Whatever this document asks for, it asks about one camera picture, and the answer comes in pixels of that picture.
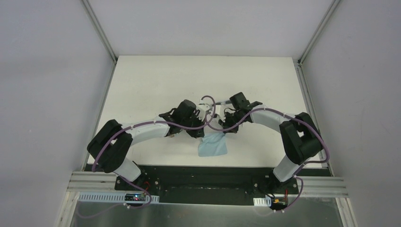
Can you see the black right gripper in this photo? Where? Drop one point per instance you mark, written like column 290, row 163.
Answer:
column 226, row 123

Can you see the left white cable duct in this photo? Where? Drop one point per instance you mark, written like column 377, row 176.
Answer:
column 114, row 197

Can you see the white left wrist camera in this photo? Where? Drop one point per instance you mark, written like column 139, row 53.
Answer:
column 202, row 110

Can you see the aluminium corner post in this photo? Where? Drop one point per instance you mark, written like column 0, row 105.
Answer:
column 319, row 30
column 99, row 30

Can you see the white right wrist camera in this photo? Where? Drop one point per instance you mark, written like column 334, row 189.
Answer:
column 221, row 111

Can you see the right aluminium corner post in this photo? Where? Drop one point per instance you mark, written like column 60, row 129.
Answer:
column 319, row 30

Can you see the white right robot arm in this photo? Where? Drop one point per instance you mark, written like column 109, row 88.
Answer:
column 300, row 137

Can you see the white cable duct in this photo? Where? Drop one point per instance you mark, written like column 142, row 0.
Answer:
column 114, row 197
column 262, row 202

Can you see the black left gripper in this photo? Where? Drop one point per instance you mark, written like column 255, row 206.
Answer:
column 196, row 130

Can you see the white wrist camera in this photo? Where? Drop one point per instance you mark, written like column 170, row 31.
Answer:
column 221, row 111
column 202, row 110

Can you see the left aluminium corner post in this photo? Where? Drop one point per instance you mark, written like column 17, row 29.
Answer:
column 99, row 30

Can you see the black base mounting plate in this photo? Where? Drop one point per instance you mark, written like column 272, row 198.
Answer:
column 212, row 185

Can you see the light blue cleaning cloth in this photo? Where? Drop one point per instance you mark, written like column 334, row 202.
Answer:
column 213, row 144

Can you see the right white cable duct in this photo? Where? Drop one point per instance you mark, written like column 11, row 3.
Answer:
column 262, row 202

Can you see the aluminium frame rail front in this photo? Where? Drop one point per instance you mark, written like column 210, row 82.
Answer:
column 314, row 186

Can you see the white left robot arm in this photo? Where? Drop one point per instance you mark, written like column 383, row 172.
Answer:
column 111, row 144

